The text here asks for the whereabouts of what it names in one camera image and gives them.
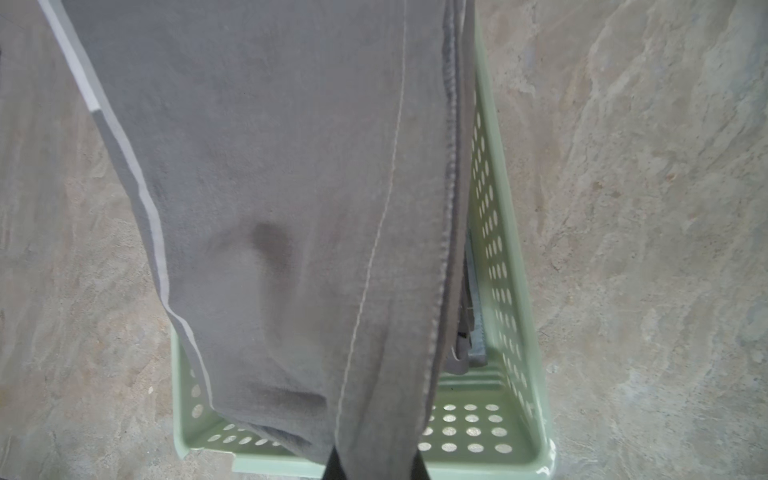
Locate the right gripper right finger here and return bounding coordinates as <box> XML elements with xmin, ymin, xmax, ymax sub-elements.
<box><xmin>410</xmin><ymin>452</ymin><xmax>430</xmax><ymax>480</ymax></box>

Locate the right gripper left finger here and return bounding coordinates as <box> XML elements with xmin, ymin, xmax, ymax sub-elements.
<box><xmin>322</xmin><ymin>449</ymin><xmax>347</xmax><ymax>480</ymax></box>

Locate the green plastic basket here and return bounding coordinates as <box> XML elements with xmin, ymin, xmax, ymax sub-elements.
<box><xmin>171</xmin><ymin>40</ymin><xmax>557</xmax><ymax>479</ymax></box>

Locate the dark grey checked pillowcase front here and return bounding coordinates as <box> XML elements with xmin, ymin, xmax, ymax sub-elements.
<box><xmin>444</xmin><ymin>239</ymin><xmax>475</xmax><ymax>375</ymax></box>

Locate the blue pillowcase with stripes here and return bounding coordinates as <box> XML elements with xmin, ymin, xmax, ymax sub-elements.
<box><xmin>465</xmin><ymin>234</ymin><xmax>488</xmax><ymax>368</ymax></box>

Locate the plain grey pillowcase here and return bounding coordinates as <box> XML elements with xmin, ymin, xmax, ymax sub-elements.
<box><xmin>41</xmin><ymin>1</ymin><xmax>475</xmax><ymax>479</ymax></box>

